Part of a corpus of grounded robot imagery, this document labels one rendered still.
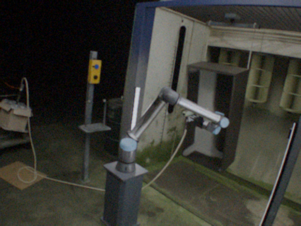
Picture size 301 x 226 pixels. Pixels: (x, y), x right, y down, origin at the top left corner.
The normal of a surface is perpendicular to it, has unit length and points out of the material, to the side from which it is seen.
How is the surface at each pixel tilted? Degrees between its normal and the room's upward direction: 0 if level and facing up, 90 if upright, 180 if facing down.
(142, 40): 90
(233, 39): 90
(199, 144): 102
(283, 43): 90
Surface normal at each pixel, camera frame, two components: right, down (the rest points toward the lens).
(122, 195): 0.00, 0.25
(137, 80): 0.70, 0.27
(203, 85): -0.68, 0.29
